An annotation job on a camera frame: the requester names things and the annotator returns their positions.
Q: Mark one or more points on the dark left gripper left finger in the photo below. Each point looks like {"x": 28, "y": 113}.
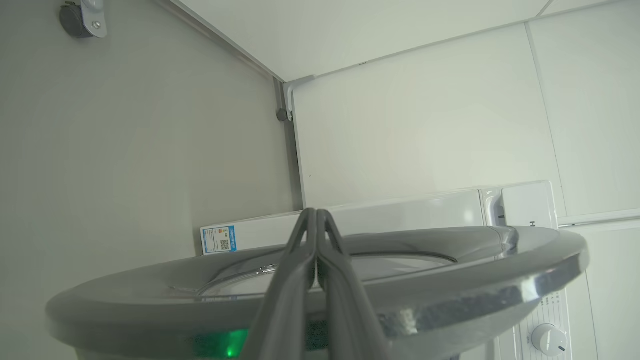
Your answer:
{"x": 285, "y": 300}

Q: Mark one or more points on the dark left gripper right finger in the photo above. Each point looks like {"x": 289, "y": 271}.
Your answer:
{"x": 345, "y": 310}

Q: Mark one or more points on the silver round washing machine door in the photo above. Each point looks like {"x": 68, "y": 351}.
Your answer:
{"x": 150, "y": 300}

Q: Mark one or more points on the white washing machine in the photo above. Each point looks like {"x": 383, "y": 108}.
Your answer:
{"x": 400, "y": 215}

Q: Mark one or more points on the blue white energy label sticker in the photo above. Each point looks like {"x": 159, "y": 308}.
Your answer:
{"x": 218, "y": 241}

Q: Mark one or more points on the small grey caster wheel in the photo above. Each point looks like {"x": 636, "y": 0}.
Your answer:
{"x": 282, "y": 114}

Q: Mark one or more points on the white round control knob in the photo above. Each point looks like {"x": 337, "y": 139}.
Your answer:
{"x": 547, "y": 339}

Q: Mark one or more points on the white detergent drawer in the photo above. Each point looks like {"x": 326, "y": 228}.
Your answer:
{"x": 527, "y": 205}

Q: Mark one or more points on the large grey caster wheel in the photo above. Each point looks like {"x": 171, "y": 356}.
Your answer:
{"x": 75, "y": 20}

